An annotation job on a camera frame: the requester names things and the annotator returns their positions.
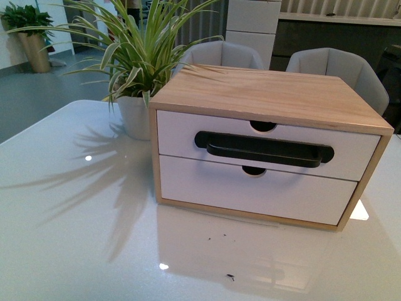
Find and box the white drawer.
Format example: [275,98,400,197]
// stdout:
[157,110,380,181]
[160,156,357,225]

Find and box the wooden two-drawer cabinet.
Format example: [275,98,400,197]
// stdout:
[149,66,393,231]

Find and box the white plant pot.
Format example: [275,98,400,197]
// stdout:
[117,96,150,140]

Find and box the left grey armchair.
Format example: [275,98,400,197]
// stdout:
[172,41,264,77]

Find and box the grey armchair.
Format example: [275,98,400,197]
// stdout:
[172,41,264,77]
[286,48,389,115]

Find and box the green striped spider plant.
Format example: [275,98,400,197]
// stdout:
[3,0,227,111]

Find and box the white filing cabinet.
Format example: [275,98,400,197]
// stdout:
[225,0,281,69]

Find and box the right grey armchair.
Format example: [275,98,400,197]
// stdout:
[286,48,389,115]

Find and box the tall gold planter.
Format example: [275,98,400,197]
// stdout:
[18,33,51,73]

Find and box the dark reception counter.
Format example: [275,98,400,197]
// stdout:
[269,11,401,76]

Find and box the green floor plant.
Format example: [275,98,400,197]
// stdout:
[1,2,54,40]

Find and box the black drawer handle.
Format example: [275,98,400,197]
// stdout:
[194,131,335,168]

